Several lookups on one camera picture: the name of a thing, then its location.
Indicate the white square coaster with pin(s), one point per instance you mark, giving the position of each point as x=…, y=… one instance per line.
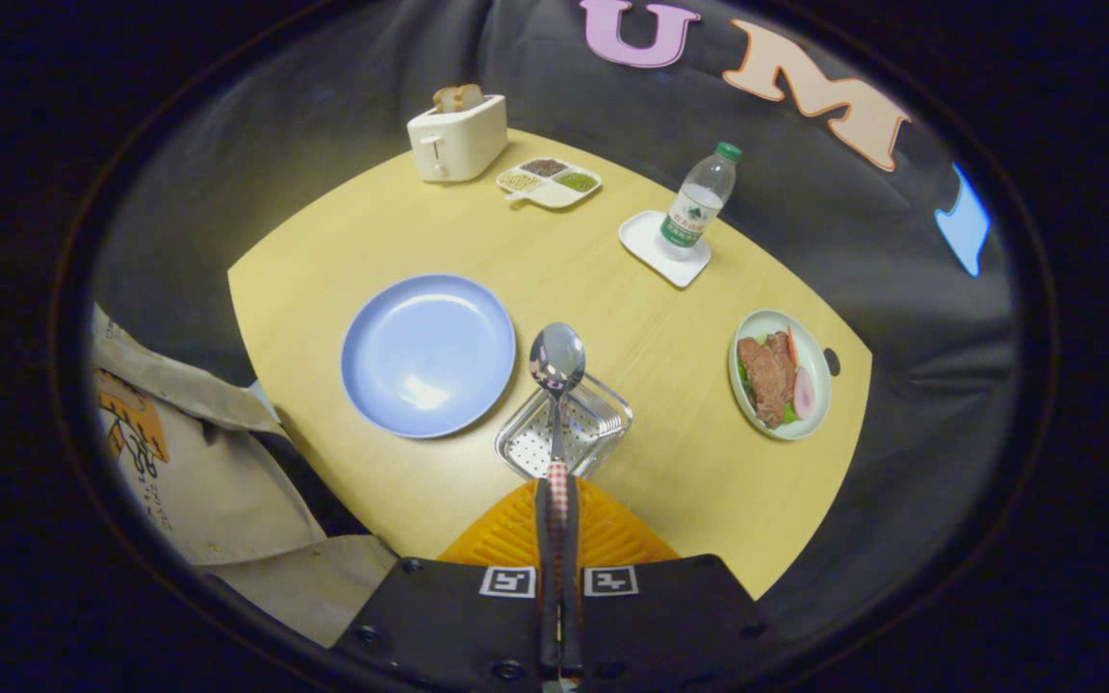
x=643, y=239

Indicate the blue round plate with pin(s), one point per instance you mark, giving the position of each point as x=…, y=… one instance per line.
x=425, y=356

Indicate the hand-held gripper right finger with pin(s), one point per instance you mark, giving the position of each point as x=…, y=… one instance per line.
x=660, y=616

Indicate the black backdrop cloth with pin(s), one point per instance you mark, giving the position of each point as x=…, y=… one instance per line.
x=901, y=433

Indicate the toasted bread slice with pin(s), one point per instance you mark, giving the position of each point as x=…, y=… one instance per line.
x=470, y=95
x=445, y=99

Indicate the black table grommet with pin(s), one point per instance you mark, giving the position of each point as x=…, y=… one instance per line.
x=832, y=362

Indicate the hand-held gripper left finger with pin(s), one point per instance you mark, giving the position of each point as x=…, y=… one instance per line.
x=458, y=616

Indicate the white toaster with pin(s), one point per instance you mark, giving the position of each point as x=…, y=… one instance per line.
x=463, y=144

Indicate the clear water bottle green cap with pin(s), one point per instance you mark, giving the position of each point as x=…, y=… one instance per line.
x=694, y=212

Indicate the pale green round plate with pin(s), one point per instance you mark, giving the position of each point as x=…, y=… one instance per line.
x=812, y=351

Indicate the pink food slice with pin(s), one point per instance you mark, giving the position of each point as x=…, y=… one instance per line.
x=804, y=393

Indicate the perforated metal tray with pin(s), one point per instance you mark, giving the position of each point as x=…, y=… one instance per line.
x=598, y=423

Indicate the white divided dish with beans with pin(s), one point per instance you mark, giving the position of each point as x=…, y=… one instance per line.
x=554, y=191

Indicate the brown meat steak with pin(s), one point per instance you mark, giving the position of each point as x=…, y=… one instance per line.
x=764, y=375

